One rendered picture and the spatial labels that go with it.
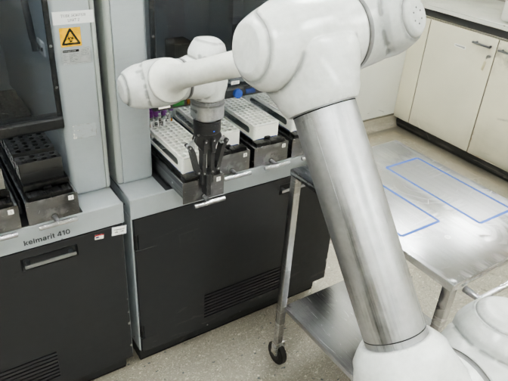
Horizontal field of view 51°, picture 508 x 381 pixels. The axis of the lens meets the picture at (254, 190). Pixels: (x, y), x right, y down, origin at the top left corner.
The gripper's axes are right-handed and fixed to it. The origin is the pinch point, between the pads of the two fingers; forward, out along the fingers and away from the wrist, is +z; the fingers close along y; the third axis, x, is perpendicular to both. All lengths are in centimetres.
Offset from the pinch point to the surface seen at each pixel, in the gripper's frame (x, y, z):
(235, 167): -11.0, -16.6, 4.4
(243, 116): -24.4, -27.3, -5.9
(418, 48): -121, -229, 19
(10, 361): -11, 59, 51
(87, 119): -19.9, 26.2, -16.7
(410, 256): 55, -25, -2
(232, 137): -14.5, -17.3, -4.4
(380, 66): -131, -207, 32
